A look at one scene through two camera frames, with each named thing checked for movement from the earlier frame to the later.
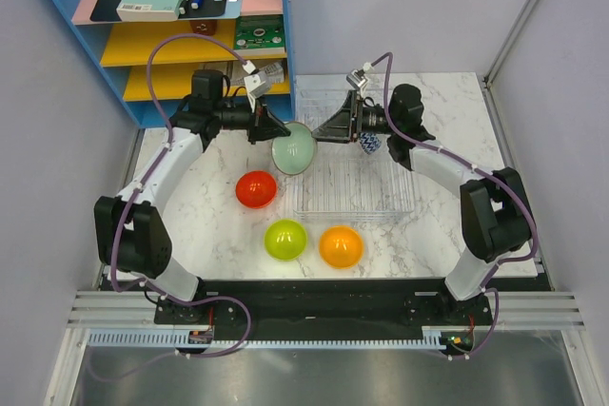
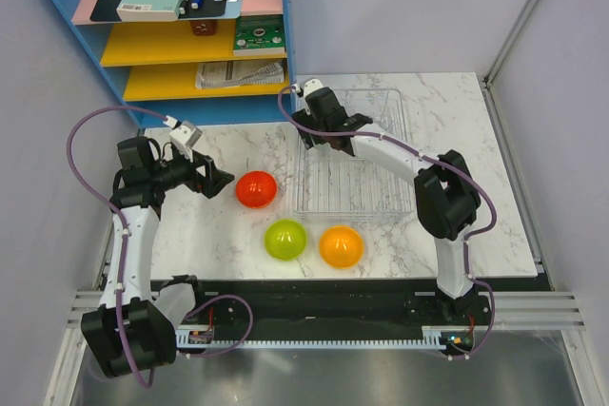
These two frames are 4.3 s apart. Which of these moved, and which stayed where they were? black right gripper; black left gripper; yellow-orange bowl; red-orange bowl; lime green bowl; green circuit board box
Moved: black left gripper; black right gripper
Stayed: yellow-orange bowl; red-orange bowl; green circuit board box; lime green bowl
